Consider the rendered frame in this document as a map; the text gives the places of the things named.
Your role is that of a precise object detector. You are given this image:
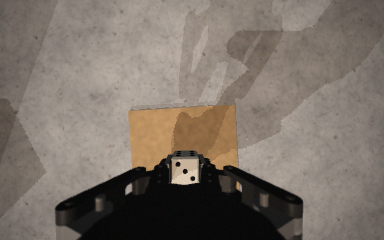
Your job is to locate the tan flat mat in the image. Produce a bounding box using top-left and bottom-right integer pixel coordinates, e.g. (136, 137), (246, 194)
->
(128, 105), (238, 171)

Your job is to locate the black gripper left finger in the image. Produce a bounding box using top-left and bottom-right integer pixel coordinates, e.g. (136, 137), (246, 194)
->
(55, 154), (173, 240)

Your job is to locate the white die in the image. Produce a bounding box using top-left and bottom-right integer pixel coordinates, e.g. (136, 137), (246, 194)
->
(171, 150), (199, 184)

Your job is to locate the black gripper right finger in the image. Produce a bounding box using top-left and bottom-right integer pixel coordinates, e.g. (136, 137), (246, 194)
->
(198, 154), (303, 240)

